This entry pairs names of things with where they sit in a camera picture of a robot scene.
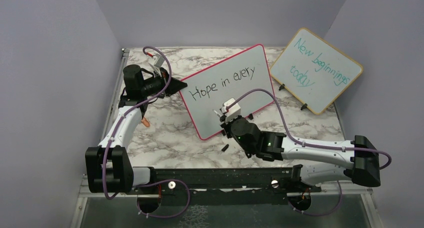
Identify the aluminium frame left rail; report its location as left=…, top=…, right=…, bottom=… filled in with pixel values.
left=99, top=48, right=131, bottom=142

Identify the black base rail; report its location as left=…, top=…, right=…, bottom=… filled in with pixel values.
left=131, top=165, right=321, bottom=206

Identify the black marker cap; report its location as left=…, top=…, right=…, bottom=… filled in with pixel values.
left=221, top=144, right=229, bottom=152

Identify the red framed whiteboard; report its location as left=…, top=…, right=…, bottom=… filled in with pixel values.
left=180, top=44, right=274, bottom=140

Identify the orange marker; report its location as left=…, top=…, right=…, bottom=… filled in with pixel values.
left=141, top=117, right=151, bottom=128

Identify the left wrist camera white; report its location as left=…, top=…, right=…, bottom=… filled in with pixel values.
left=147, top=52, right=165, bottom=73

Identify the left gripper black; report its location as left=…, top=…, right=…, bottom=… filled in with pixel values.
left=141, top=67, right=187, bottom=97

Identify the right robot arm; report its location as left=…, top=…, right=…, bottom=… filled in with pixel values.
left=219, top=115, right=381, bottom=192

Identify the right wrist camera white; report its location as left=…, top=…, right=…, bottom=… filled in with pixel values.
left=220, top=98, right=241, bottom=124

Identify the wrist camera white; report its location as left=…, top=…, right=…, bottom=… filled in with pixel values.
left=220, top=98, right=241, bottom=124
left=147, top=52, right=165, bottom=73

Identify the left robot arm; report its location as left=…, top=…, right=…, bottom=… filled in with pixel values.
left=85, top=64, right=188, bottom=194

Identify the yellow framed whiteboard with writing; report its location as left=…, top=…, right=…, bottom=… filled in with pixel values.
left=270, top=27, right=363, bottom=115

